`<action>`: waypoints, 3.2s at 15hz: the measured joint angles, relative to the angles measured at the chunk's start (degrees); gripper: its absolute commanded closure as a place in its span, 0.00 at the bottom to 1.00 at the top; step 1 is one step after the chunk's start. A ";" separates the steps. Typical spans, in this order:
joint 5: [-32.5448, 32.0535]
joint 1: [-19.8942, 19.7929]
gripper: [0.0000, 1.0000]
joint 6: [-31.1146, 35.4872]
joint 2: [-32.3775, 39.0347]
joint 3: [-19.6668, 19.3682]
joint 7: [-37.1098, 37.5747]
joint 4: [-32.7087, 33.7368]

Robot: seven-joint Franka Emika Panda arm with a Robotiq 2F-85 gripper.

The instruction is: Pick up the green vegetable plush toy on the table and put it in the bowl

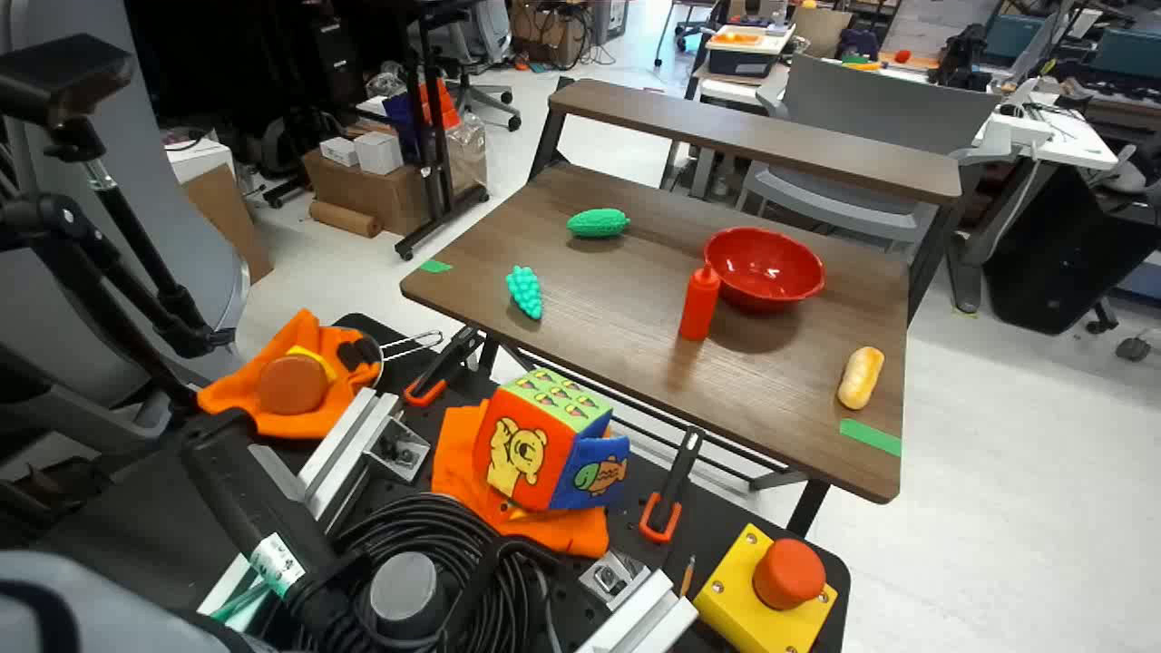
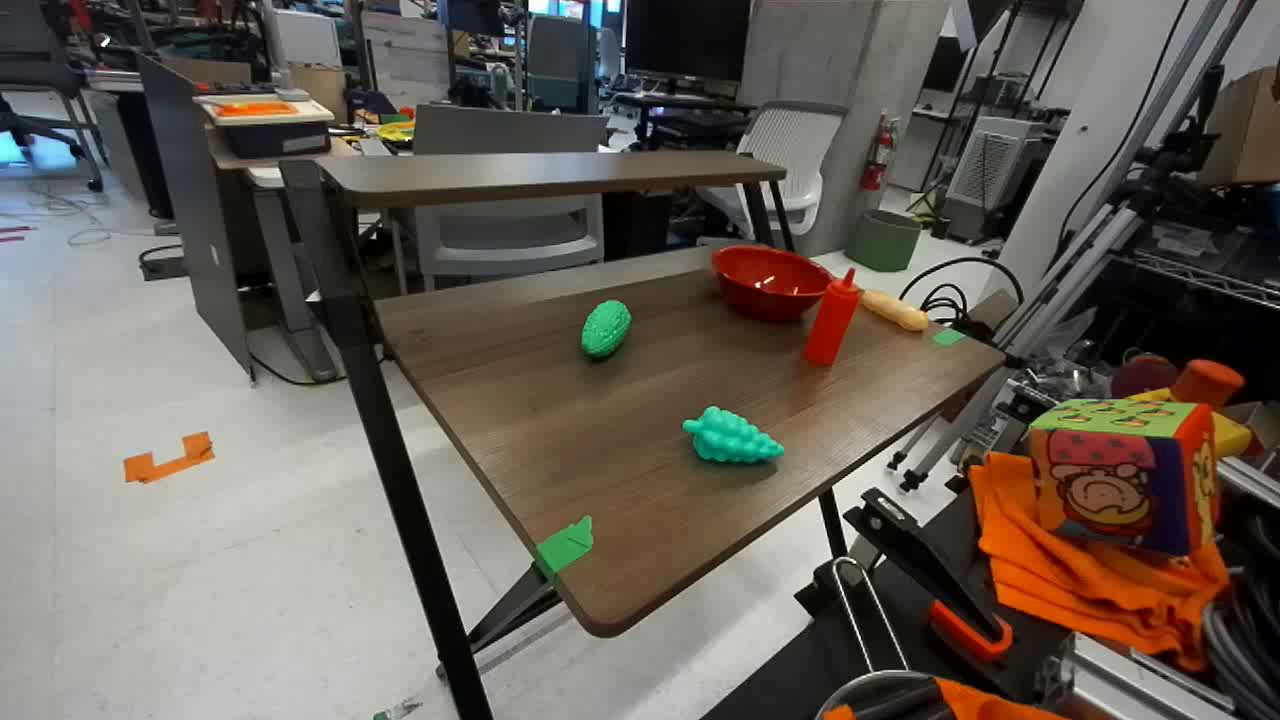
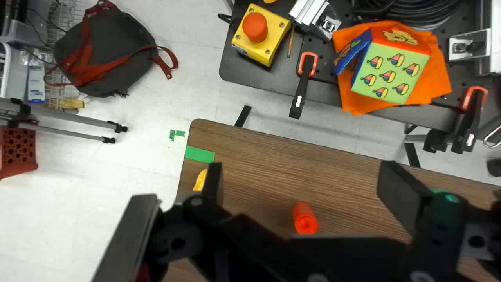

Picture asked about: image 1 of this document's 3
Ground green bumpy vegetable plush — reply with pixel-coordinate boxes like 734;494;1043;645
566;206;630;240

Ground teal leafy plush toy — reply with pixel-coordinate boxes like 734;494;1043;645
503;266;546;322

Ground colourful soft cube toy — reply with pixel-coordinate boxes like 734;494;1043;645
477;366;630;510

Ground red plastic bowl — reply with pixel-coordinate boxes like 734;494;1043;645
702;224;829;313

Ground yellow bread plush toy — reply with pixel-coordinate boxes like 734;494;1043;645
838;344;887;409

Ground orange ketchup bottle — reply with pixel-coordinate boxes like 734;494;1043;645
679;266;721;342

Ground small green tape piece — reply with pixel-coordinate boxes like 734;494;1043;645
422;257;453;274

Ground orange black clamp left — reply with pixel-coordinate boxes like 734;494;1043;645
402;326;484;409

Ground orange black clamp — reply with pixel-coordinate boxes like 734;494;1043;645
638;432;703;542
402;326;484;409

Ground orange cloth under cube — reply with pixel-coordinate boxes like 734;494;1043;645
432;403;610;558

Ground orange black clamp right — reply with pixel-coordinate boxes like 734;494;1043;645
638;432;703;542

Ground wooden upper shelf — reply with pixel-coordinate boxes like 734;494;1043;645
549;78;963;203

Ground black cart platform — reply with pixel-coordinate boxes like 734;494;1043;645
196;308;853;653

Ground cardboard box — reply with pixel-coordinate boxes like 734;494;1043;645
303;120;427;240

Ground green tape strip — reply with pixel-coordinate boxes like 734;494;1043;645
838;417;902;455

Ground orange cloth with hamburger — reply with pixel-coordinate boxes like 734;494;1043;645
196;308;384;437

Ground yellow box red button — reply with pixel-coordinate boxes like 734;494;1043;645
693;523;838;653

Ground grey office chair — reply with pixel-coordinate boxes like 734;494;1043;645
739;55;997;245

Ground coiled black cable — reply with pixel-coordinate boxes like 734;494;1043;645
283;486;630;653

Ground black camera tripod arm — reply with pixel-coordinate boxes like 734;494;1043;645
0;33;224;355

